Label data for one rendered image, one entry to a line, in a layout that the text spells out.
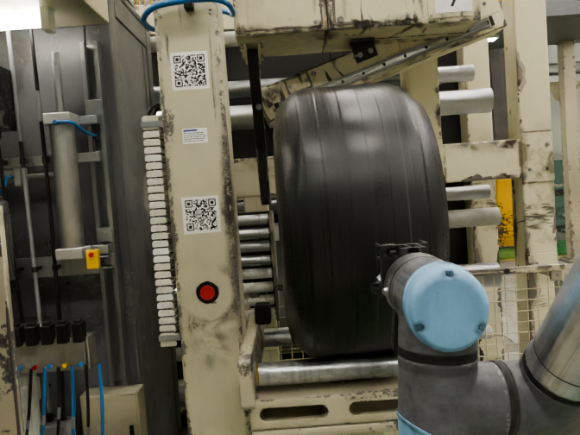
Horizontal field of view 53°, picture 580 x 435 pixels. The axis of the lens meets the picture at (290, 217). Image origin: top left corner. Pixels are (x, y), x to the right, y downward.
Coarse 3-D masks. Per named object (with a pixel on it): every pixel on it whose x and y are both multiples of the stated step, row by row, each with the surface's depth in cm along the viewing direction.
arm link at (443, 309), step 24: (408, 264) 72; (432, 264) 66; (456, 264) 66; (408, 288) 65; (432, 288) 63; (456, 288) 63; (480, 288) 63; (408, 312) 63; (432, 312) 63; (456, 312) 63; (480, 312) 63; (408, 336) 66; (432, 336) 63; (456, 336) 63; (480, 336) 63
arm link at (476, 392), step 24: (408, 360) 66; (432, 360) 64; (456, 360) 64; (408, 384) 66; (432, 384) 64; (456, 384) 64; (480, 384) 66; (504, 384) 66; (408, 408) 66; (432, 408) 64; (456, 408) 64; (480, 408) 64; (504, 408) 65; (408, 432) 66; (432, 432) 64; (456, 432) 64; (480, 432) 65; (504, 432) 65
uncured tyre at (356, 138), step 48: (288, 96) 122; (336, 96) 112; (384, 96) 111; (288, 144) 106; (336, 144) 103; (384, 144) 102; (432, 144) 106; (288, 192) 103; (336, 192) 100; (384, 192) 100; (432, 192) 101; (288, 240) 103; (336, 240) 99; (384, 240) 99; (432, 240) 100; (288, 288) 106; (336, 288) 101; (336, 336) 108; (384, 336) 109
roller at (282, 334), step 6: (264, 330) 143; (270, 330) 142; (276, 330) 142; (282, 330) 142; (288, 330) 142; (264, 336) 141; (270, 336) 141; (276, 336) 141; (282, 336) 141; (288, 336) 141; (264, 342) 141; (270, 342) 141; (276, 342) 141; (282, 342) 141; (288, 342) 141
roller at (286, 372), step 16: (256, 368) 114; (272, 368) 114; (288, 368) 114; (304, 368) 114; (320, 368) 114; (336, 368) 113; (352, 368) 113; (368, 368) 113; (384, 368) 113; (272, 384) 114
